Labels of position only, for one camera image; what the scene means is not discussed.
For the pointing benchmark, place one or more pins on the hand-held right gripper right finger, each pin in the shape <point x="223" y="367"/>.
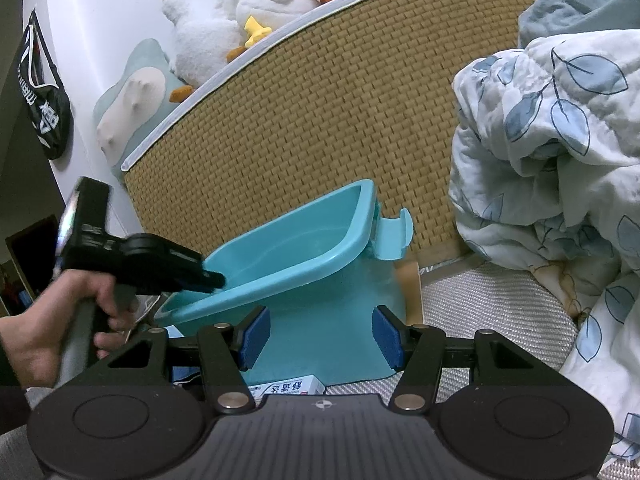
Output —
<point x="387" y="340"/>

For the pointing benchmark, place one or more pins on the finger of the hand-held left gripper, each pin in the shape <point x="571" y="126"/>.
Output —
<point x="195" y="275"/>

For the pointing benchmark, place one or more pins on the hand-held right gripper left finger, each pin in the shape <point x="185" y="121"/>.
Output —
<point x="255" y="337"/>

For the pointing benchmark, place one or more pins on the teal plastic storage box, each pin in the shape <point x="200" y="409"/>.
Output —
<point x="320" y="310"/>

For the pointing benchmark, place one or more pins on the person's left forearm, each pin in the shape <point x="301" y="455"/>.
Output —
<point x="10" y="385"/>

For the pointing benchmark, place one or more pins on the person's left hand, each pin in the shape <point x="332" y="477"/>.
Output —
<point x="40" y="330"/>

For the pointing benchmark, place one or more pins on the white medicine box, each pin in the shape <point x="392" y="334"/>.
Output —
<point x="290" y="387"/>

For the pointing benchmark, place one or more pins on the teal plush pillow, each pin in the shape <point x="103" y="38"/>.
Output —
<point x="135" y="105"/>

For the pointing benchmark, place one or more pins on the black hanging bag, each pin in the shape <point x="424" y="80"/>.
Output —
<point x="45" y="105"/>

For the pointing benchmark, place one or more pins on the woven rattan headboard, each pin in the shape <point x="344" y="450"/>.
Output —
<point x="325" y="110"/>

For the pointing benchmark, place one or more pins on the white plush duck orange feet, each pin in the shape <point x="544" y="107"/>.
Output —
<point x="200" y="45"/>

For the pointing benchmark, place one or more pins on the white leaf-print quilt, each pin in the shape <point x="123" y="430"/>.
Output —
<point x="550" y="170"/>

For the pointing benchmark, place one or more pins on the white plush duck yellow feet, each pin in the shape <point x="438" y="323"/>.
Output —
<point x="275" y="5"/>

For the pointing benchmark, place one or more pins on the blue-grey blanket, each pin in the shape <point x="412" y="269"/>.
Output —
<point x="575" y="10"/>

